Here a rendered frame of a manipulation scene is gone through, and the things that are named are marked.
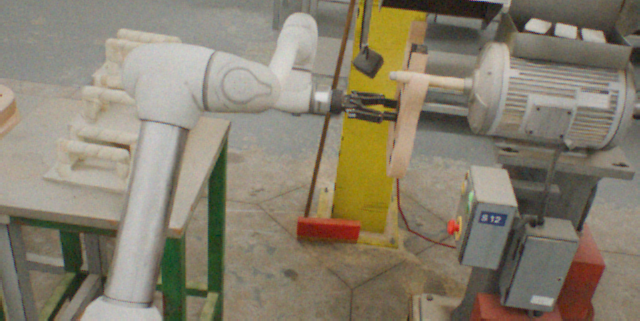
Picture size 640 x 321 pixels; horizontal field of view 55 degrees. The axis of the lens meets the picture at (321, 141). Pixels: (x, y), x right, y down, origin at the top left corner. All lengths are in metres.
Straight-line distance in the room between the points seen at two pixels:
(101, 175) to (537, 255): 1.20
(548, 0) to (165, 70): 1.00
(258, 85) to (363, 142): 1.59
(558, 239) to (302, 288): 1.32
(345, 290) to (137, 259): 1.61
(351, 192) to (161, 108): 1.77
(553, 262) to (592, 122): 0.40
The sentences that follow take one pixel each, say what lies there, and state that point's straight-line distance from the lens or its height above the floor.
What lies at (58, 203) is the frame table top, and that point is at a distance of 1.72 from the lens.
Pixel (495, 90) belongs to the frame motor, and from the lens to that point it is 1.61.
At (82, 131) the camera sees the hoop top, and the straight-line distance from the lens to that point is 1.79.
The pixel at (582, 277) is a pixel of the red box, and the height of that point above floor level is 0.73.
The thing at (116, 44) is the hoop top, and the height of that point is 1.20.
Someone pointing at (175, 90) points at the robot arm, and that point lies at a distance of 1.30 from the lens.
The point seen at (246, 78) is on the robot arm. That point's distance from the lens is 1.25.
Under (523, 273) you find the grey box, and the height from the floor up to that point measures 0.80.
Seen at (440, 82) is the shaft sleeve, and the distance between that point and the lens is 1.70.
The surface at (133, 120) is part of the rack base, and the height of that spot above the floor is 1.02.
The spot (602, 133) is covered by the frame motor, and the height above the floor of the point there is 1.22.
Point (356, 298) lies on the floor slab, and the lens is 2.78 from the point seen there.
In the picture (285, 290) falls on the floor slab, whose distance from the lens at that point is 2.77.
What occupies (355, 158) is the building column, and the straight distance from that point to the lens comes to 2.85.
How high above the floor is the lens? 1.93
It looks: 30 degrees down
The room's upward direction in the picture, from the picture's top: 7 degrees clockwise
